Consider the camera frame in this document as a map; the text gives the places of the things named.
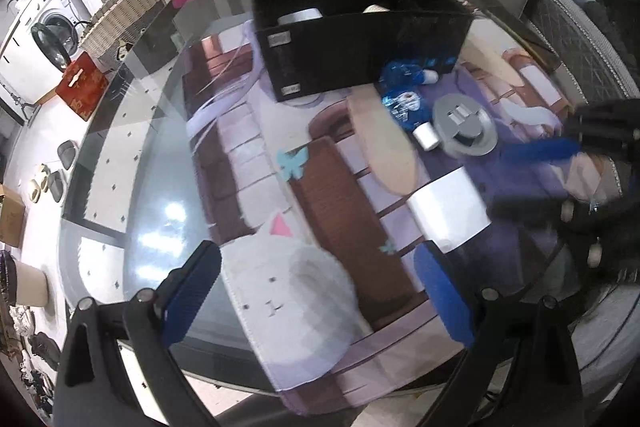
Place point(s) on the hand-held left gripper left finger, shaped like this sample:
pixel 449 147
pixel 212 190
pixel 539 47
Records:
pixel 189 294

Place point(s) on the beige round stool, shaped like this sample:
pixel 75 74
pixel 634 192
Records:
pixel 25 282

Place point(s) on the blue plastic packet white label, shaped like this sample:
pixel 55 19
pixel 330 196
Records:
pixel 404 106

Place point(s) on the blue plastic packet white cap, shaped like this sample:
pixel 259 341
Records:
pixel 406 74

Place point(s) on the beige round item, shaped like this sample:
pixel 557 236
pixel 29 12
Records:
pixel 376 8

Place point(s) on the grey round disc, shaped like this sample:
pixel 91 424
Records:
pixel 465 126

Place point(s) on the black storage box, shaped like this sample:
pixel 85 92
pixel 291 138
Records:
pixel 360 47

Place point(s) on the pile of shoes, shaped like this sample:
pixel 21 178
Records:
pixel 32 347

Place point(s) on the small white roll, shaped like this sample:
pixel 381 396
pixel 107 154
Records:
pixel 426 135

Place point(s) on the beige slipper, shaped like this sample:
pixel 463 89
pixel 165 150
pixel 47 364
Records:
pixel 39 179

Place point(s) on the grey slipper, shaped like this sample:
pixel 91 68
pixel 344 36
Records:
pixel 66 152
pixel 56 183

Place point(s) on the wicker basket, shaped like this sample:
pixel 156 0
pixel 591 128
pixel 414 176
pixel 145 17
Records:
pixel 122 19

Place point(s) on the large white roll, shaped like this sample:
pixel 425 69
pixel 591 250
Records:
pixel 447 212

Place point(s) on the white tape roll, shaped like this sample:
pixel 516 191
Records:
pixel 300 16

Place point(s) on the grey quilted cushion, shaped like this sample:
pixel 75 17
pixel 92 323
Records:
pixel 575 37

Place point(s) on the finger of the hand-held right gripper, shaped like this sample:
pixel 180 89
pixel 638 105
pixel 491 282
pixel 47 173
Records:
pixel 542 151
pixel 525 209

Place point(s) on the red gift box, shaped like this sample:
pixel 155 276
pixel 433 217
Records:
pixel 82 87

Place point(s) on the cardboard box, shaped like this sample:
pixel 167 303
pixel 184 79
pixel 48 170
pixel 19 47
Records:
pixel 10 217

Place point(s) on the white washing machine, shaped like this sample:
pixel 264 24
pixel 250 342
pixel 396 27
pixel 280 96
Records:
pixel 42 42

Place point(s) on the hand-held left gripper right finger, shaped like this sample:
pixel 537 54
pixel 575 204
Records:
pixel 445 294

